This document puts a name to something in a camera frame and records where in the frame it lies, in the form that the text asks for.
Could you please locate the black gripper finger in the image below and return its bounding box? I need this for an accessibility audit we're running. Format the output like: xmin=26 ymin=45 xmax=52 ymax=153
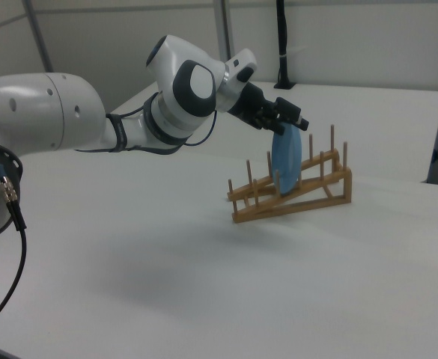
xmin=255 ymin=111 xmax=288 ymax=136
xmin=276 ymin=96 xmax=311 ymax=132

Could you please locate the blue round plate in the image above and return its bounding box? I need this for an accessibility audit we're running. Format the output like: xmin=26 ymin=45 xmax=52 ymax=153
xmin=270 ymin=123 xmax=304 ymax=199

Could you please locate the thin blue cable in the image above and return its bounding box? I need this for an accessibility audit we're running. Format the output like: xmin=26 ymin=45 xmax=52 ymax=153
xmin=183 ymin=109 xmax=220 ymax=147

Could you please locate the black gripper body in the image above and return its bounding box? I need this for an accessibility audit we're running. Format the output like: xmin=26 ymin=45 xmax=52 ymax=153
xmin=228 ymin=82 xmax=279 ymax=130

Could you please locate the wooden plate rack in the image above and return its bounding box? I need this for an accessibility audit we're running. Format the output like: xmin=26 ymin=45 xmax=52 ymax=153
xmin=226 ymin=124 xmax=354 ymax=226

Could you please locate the black cable with metal connector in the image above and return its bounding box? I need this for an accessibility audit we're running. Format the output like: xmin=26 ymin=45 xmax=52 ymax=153
xmin=0 ymin=110 xmax=29 ymax=340

